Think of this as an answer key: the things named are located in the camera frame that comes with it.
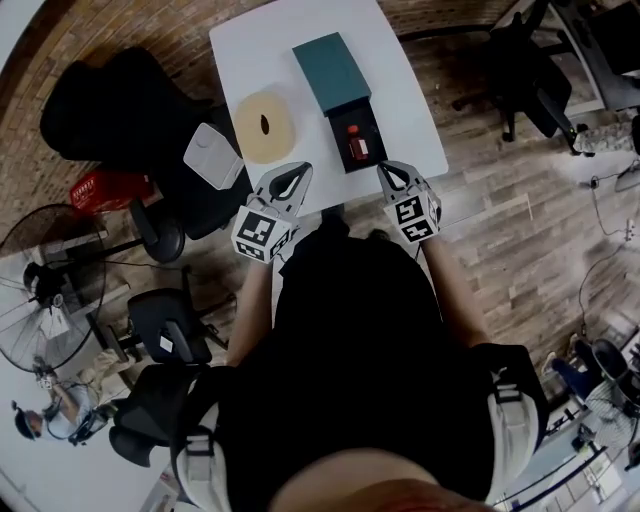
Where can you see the person's right forearm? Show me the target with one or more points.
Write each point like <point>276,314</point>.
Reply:
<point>455,300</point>

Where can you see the grey desk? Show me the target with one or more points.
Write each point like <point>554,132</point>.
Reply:
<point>615,60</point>

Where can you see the white square device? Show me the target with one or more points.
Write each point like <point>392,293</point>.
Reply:
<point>210,155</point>

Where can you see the person's shoe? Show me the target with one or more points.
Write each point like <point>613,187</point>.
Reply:
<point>332,222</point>
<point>378,234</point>

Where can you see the small red bottle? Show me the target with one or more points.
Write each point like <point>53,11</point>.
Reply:
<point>358,145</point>

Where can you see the person's left forearm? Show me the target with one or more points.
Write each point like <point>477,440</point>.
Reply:
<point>250,315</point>

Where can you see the white table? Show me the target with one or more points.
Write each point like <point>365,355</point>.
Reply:
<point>260,60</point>

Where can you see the black chair backrest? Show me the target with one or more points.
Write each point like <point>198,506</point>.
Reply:
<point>140,420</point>

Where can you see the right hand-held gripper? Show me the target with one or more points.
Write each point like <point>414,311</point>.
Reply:
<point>412,217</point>

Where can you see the large black office chair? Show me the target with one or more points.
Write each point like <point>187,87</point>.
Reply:
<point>125,115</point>

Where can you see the red plastic crate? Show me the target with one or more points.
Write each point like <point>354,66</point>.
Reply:
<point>105,192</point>

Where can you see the black chair with white label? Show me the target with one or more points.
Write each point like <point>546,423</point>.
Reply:
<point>160,320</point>

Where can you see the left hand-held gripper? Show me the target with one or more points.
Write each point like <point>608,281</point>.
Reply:
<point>255,230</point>

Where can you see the beige tape roll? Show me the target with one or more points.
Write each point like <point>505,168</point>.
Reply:
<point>255,140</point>

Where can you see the black standing fan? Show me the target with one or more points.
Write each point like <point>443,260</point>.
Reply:
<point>167,242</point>

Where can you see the person's face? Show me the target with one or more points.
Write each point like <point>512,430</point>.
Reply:
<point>375,482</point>

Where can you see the person's left shoe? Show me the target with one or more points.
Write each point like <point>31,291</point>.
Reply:
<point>332,222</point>

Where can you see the person's black shirt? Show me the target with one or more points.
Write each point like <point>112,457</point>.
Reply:
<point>360,350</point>

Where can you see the black wheeled office chair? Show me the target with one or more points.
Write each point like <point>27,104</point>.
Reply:
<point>530,85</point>

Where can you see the teal sliding box with bottle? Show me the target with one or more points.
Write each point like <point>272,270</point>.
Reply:
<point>330,70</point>

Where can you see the person's right shoe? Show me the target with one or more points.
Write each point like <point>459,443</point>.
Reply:
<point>378,234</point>

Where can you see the long white desk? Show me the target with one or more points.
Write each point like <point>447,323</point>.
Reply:
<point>60,465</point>

